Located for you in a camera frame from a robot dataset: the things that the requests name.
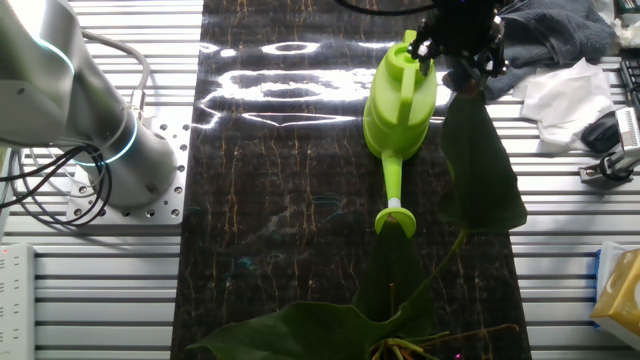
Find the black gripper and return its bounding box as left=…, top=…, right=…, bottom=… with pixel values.
left=407, top=0, right=510, bottom=79

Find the lime green watering can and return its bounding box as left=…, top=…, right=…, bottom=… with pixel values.
left=363, top=28, right=439, bottom=239

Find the green leafy plant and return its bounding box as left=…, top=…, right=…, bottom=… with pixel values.
left=185, top=82, right=529, bottom=360

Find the grey towel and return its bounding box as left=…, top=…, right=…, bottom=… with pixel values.
left=482, top=0, right=617, bottom=103

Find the white tissue paper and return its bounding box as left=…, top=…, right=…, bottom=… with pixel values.
left=512, top=57, right=616, bottom=154

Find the black computer mouse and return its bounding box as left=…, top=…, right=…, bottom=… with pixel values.
left=580, top=110, right=622, bottom=155

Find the crumpled white paper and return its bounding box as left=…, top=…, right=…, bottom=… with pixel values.
left=612, top=17, right=640, bottom=50

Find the black keyboard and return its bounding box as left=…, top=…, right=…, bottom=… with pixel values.
left=619, top=57, right=640, bottom=117

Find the black and silver tool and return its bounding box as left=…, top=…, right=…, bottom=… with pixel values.
left=602, top=106, right=640, bottom=174

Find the dark marble-pattern board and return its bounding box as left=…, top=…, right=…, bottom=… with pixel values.
left=169, top=0, right=534, bottom=360

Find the white blue tissue pack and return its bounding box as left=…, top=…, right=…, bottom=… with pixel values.
left=594, top=241, right=629, bottom=301

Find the yellow sponge box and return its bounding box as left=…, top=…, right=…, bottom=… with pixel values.
left=589, top=248, right=640, bottom=337

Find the white power strip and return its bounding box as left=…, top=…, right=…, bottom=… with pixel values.
left=0, top=243, right=36, bottom=360

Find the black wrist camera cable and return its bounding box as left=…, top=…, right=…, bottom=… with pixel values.
left=332, top=0, right=436, bottom=17

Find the metal camera bracket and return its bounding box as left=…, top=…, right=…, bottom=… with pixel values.
left=578, top=162, right=621, bottom=185

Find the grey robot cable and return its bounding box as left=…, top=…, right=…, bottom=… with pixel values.
left=81, top=28, right=152, bottom=124

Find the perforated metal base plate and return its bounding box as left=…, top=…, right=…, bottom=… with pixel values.
left=66, top=118, right=191, bottom=227

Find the black cable bundle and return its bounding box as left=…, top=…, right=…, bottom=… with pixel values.
left=0, top=143, right=114, bottom=229

